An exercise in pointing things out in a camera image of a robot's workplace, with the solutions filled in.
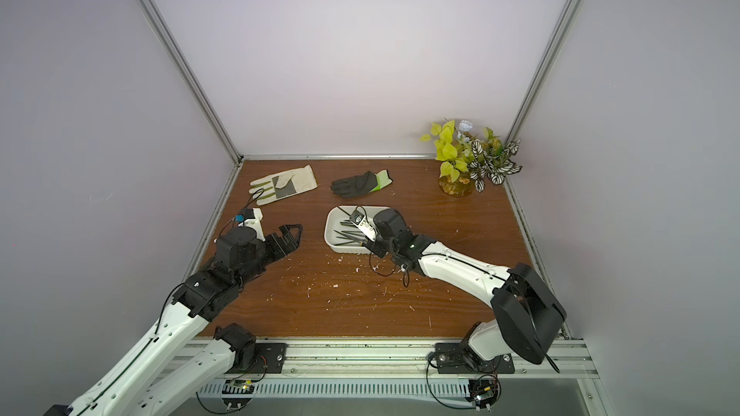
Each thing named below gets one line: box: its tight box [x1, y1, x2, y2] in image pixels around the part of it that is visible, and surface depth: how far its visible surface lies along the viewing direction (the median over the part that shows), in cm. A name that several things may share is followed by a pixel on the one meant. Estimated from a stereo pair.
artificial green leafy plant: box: [419, 119, 523, 194], surface depth 92 cm
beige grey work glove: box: [248, 164, 318, 207], surface depth 116 cm
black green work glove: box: [330, 169, 394, 199], surface depth 112 cm
